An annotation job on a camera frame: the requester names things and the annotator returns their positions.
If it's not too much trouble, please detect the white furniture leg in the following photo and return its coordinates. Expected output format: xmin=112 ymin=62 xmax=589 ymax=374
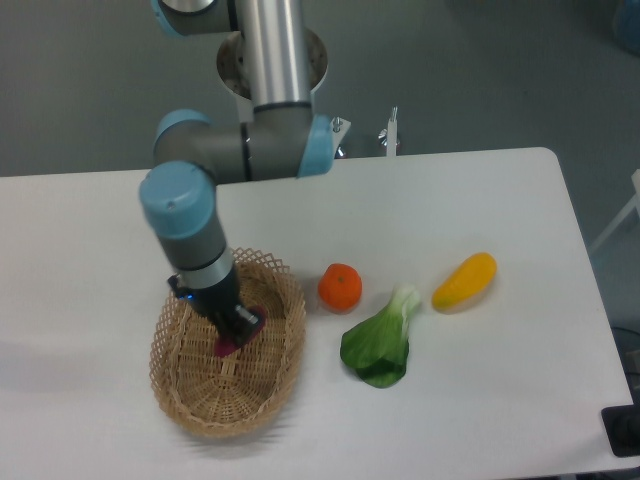
xmin=587 ymin=169 xmax=639 ymax=256

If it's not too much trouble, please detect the white metal base frame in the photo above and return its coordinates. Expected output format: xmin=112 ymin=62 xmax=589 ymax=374
xmin=330 ymin=105 xmax=400 ymax=159

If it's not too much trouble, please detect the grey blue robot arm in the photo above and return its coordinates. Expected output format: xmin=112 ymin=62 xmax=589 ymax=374
xmin=139 ymin=1 xmax=335 ymax=357

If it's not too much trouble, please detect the orange tangerine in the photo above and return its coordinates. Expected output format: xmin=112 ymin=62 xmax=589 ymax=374
xmin=317 ymin=263 xmax=363 ymax=313

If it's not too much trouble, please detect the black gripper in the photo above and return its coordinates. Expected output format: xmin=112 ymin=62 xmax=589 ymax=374
xmin=167 ymin=269 xmax=261 ymax=348

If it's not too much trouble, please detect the black device at table edge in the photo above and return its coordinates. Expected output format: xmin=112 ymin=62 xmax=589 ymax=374
xmin=601 ymin=405 xmax=639 ymax=458

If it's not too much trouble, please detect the oval wicker basket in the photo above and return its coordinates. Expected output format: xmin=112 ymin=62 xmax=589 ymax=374
xmin=149 ymin=248 xmax=306 ymax=438

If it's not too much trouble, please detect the purple sweet potato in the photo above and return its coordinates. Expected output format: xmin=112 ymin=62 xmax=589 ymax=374
xmin=214 ymin=305 xmax=266 ymax=358

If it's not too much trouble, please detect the green bok choy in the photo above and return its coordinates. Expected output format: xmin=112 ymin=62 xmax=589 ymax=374
xmin=340 ymin=284 xmax=421 ymax=389

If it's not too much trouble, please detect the yellow mango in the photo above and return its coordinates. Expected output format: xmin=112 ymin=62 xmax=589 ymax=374
xmin=431 ymin=252 xmax=498 ymax=312

